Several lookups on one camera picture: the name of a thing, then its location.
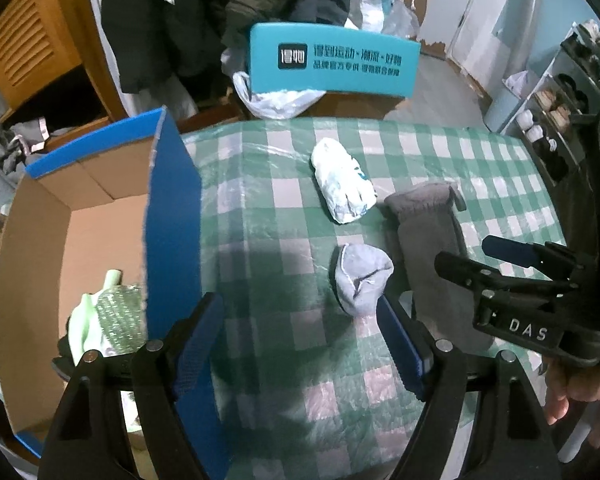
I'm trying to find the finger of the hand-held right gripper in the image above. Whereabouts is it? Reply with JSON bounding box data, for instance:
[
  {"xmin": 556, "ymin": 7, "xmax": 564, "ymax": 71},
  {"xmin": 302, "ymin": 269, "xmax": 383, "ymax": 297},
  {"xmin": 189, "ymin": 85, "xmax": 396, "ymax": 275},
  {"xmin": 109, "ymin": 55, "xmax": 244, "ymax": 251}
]
[
  {"xmin": 482, "ymin": 235, "xmax": 597, "ymax": 281},
  {"xmin": 434, "ymin": 251, "xmax": 581, "ymax": 306}
]

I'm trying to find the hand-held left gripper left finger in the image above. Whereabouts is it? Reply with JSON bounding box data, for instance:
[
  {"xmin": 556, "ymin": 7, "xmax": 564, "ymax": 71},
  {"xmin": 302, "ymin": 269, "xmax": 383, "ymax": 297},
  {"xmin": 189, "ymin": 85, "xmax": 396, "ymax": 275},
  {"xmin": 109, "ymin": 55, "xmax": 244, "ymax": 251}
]
[{"xmin": 39, "ymin": 291, "xmax": 226, "ymax": 480}]

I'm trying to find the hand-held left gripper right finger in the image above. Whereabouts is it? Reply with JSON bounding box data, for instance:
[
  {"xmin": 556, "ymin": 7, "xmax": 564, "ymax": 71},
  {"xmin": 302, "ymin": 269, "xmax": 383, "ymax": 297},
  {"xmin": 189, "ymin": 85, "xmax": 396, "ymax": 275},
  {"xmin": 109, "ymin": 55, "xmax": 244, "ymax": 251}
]
[{"xmin": 375, "ymin": 294, "xmax": 563, "ymax": 480}]

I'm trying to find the grey sock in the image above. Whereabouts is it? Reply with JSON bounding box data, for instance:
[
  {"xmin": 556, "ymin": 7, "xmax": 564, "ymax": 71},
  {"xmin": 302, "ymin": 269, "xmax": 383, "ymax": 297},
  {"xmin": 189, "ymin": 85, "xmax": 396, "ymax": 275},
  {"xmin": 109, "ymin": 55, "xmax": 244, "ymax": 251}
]
[{"xmin": 384, "ymin": 182, "xmax": 496, "ymax": 356}]

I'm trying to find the blue-grey sock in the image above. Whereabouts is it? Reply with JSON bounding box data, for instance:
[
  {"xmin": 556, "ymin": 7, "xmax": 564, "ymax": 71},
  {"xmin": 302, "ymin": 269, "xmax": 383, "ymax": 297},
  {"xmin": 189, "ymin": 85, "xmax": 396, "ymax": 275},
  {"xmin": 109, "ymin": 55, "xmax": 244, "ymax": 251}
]
[{"xmin": 334, "ymin": 243, "xmax": 396, "ymax": 318}]

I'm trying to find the dark green textured cloth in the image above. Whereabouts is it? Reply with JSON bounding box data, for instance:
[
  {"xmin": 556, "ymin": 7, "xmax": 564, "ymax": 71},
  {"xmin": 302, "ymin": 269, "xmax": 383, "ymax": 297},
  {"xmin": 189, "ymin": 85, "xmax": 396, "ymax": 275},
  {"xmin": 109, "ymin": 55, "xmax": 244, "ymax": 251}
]
[{"xmin": 95, "ymin": 284, "xmax": 148, "ymax": 356}]

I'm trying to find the light green sock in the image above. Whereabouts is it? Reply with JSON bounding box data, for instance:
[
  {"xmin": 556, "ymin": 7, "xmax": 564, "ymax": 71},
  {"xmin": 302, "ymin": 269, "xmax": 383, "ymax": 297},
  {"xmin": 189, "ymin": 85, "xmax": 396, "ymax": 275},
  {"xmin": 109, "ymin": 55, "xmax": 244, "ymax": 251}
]
[{"xmin": 60, "ymin": 269, "xmax": 146, "ymax": 361}]

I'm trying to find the blue-rimmed cardboard box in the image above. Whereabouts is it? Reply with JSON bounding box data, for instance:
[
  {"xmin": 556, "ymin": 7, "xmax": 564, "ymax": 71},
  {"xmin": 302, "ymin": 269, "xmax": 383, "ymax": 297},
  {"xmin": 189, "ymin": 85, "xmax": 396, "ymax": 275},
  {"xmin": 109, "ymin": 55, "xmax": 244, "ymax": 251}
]
[{"xmin": 0, "ymin": 106, "xmax": 231, "ymax": 466}]

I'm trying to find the person's right hand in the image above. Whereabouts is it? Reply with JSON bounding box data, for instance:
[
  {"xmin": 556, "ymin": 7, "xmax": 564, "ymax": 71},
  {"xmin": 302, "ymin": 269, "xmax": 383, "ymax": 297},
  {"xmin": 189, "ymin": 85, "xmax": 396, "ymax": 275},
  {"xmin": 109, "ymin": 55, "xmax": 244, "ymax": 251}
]
[{"xmin": 544, "ymin": 355, "xmax": 600, "ymax": 448}]

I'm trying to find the green checkered tablecloth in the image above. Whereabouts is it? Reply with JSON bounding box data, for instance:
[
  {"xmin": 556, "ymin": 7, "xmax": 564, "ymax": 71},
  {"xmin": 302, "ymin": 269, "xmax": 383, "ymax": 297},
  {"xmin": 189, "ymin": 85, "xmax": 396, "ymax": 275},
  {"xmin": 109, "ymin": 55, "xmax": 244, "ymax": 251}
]
[{"xmin": 0, "ymin": 117, "xmax": 571, "ymax": 480}]

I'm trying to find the light blue bin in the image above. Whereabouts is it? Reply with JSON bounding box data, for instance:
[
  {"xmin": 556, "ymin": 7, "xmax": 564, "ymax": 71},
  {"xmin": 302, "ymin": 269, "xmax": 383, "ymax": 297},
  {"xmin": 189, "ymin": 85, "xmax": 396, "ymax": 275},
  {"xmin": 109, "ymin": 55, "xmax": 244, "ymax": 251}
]
[{"xmin": 482, "ymin": 77, "xmax": 531, "ymax": 136}]

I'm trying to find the rolled white patterned sock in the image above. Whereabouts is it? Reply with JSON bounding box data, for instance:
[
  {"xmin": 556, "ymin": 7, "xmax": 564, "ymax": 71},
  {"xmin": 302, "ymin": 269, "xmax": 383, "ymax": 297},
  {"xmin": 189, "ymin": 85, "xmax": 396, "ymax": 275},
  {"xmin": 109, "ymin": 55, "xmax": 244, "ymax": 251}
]
[{"xmin": 310, "ymin": 138, "xmax": 378, "ymax": 225}]

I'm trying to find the shoe rack with shoes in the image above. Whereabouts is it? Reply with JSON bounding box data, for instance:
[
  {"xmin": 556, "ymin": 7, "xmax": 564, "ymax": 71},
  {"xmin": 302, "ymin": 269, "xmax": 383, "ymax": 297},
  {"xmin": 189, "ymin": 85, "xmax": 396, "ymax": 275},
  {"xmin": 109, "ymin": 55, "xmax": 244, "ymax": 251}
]
[{"xmin": 512, "ymin": 20, "xmax": 600, "ymax": 186}]

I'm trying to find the brown cardboard box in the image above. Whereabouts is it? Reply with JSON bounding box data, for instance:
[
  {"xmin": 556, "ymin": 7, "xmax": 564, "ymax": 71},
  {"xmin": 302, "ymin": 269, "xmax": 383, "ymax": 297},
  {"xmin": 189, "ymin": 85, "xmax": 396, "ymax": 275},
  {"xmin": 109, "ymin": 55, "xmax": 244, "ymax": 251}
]
[{"xmin": 230, "ymin": 92, "xmax": 411, "ymax": 122}]

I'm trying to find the white door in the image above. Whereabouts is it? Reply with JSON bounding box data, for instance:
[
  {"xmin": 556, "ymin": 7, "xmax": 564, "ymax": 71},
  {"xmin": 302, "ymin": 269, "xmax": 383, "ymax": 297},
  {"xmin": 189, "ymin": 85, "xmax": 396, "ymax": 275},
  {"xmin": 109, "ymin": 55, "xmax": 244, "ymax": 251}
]
[{"xmin": 445, "ymin": 0, "xmax": 541, "ymax": 91}]

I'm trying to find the teal printed box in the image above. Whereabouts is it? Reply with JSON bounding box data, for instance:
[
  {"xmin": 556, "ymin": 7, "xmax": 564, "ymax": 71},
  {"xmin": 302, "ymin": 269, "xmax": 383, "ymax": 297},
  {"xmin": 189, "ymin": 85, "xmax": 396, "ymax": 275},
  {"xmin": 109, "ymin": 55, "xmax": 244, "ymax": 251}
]
[{"xmin": 247, "ymin": 22, "xmax": 422, "ymax": 98}]

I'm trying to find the white plastic bag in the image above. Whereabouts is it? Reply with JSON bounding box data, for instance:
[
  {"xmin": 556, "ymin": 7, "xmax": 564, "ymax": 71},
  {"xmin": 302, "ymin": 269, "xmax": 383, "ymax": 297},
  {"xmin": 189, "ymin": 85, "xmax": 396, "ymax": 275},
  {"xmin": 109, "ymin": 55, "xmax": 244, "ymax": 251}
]
[{"xmin": 231, "ymin": 71, "xmax": 327, "ymax": 121}]

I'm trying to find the pile of grey clothes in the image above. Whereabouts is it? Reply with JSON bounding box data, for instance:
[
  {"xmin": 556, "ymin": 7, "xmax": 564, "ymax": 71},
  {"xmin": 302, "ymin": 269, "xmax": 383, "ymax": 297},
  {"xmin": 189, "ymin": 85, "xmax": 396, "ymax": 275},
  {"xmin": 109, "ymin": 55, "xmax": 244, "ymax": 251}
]
[{"xmin": 0, "ymin": 120, "xmax": 48, "ymax": 176}]

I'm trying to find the black hanging coat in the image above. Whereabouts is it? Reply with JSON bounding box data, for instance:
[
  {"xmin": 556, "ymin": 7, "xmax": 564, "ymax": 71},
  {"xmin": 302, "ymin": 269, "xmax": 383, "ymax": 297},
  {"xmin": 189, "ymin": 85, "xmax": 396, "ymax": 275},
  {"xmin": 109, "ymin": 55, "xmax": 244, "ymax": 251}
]
[{"xmin": 100, "ymin": 0, "xmax": 231, "ymax": 96}]

